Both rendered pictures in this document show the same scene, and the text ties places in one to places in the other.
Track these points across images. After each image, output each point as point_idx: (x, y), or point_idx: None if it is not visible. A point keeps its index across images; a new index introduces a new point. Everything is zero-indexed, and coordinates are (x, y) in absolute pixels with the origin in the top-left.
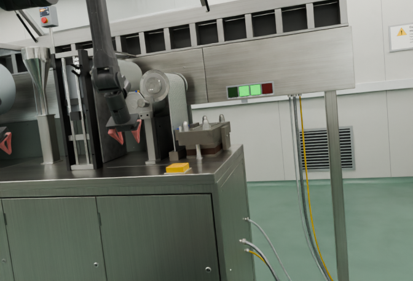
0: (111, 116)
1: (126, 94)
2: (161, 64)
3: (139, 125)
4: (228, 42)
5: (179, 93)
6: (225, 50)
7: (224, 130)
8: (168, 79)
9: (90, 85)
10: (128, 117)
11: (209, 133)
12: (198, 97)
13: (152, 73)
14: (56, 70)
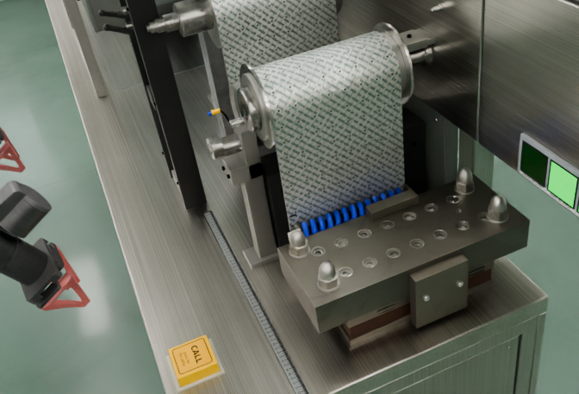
0: (40, 239)
1: (19, 237)
2: None
3: (54, 295)
4: None
5: (352, 118)
6: (543, 17)
7: (414, 286)
8: (289, 100)
9: (160, 50)
10: (26, 278)
11: (313, 310)
12: (461, 113)
13: (247, 78)
14: None
